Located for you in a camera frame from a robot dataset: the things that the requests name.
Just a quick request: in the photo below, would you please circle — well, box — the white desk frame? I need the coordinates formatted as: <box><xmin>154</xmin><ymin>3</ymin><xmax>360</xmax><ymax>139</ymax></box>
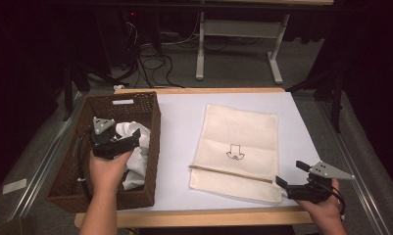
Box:
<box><xmin>195</xmin><ymin>0</ymin><xmax>335</xmax><ymax>85</ymax></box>

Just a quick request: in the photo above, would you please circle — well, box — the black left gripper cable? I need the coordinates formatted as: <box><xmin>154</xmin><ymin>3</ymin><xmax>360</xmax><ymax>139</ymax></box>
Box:
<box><xmin>75</xmin><ymin>128</ymin><xmax>95</xmax><ymax>197</ymax></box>

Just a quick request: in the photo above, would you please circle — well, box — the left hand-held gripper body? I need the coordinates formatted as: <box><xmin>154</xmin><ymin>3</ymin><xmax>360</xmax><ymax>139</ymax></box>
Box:
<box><xmin>90</xmin><ymin>117</ymin><xmax>133</xmax><ymax>161</ymax></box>

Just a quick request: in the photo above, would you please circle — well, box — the metal floor rail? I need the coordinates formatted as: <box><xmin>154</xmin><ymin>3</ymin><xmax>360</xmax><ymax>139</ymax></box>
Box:
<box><xmin>7</xmin><ymin>94</ymin><xmax>84</xmax><ymax>221</ymax></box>
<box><xmin>318</xmin><ymin>101</ymin><xmax>391</xmax><ymax>235</ymax></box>

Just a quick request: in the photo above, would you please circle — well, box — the bundle of black floor cables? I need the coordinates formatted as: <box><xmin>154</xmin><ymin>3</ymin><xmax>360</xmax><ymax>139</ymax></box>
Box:
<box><xmin>120</xmin><ymin>19</ymin><xmax>185</xmax><ymax>89</ymax></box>

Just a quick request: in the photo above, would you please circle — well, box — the cream zippered laundry bag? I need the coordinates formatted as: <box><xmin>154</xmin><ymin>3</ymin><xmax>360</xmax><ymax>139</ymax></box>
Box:
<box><xmin>188</xmin><ymin>103</ymin><xmax>285</xmax><ymax>205</ymax></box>

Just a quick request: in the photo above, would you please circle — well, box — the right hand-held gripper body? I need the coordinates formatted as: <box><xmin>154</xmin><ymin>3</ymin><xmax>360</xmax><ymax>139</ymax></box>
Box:
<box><xmin>285</xmin><ymin>161</ymin><xmax>356</xmax><ymax>204</ymax></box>

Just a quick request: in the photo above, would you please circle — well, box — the person's right hand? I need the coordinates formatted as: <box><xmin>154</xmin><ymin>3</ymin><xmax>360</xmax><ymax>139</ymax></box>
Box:
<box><xmin>296</xmin><ymin>179</ymin><xmax>344</xmax><ymax>226</ymax></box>

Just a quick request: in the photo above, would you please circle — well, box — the white table sheet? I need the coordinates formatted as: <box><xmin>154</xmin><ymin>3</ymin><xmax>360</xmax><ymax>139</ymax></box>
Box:
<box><xmin>117</xmin><ymin>91</ymin><xmax>322</xmax><ymax>213</ymax></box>

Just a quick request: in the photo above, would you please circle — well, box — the white garment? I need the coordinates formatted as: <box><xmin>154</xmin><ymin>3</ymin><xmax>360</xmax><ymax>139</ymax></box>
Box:
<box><xmin>115</xmin><ymin>120</ymin><xmax>152</xmax><ymax>192</ymax></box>

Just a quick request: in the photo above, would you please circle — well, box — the person's left hand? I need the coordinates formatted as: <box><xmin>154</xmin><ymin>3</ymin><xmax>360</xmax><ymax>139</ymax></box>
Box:
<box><xmin>88</xmin><ymin>150</ymin><xmax>133</xmax><ymax>197</ymax></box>

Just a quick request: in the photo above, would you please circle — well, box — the white floor cable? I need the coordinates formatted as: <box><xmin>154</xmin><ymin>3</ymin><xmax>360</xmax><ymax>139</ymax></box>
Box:
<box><xmin>161</xmin><ymin>13</ymin><xmax>202</xmax><ymax>46</ymax></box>

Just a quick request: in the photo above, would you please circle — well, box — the black metal stand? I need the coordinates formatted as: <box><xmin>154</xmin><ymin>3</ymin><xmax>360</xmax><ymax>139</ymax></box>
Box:
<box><xmin>63</xmin><ymin>62</ymin><xmax>129</xmax><ymax>121</ymax></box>
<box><xmin>286</xmin><ymin>65</ymin><xmax>345</xmax><ymax>133</ymax></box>

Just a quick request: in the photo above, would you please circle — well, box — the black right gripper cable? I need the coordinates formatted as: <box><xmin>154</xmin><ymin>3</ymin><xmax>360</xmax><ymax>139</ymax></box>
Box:
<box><xmin>330</xmin><ymin>185</ymin><xmax>346</xmax><ymax>220</ymax></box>

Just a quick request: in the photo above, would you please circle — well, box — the wooden table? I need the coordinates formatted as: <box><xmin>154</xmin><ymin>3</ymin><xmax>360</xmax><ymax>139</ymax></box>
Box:
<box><xmin>74</xmin><ymin>87</ymin><xmax>316</xmax><ymax>229</ymax></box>

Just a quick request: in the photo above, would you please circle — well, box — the dark cabinet with red light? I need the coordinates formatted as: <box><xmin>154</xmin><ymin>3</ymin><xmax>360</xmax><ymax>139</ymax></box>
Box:
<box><xmin>95</xmin><ymin>8</ymin><xmax>163</xmax><ymax>67</ymax></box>

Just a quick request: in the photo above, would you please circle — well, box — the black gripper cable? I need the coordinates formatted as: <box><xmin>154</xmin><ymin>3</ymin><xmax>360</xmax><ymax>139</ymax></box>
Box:
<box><xmin>330</xmin><ymin>185</ymin><xmax>346</xmax><ymax>220</ymax></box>
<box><xmin>75</xmin><ymin>128</ymin><xmax>95</xmax><ymax>197</ymax></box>

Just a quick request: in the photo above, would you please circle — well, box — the brown wicker basket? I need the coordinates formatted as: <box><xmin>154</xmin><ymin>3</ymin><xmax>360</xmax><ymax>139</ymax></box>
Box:
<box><xmin>46</xmin><ymin>91</ymin><xmax>163</xmax><ymax>213</ymax></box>

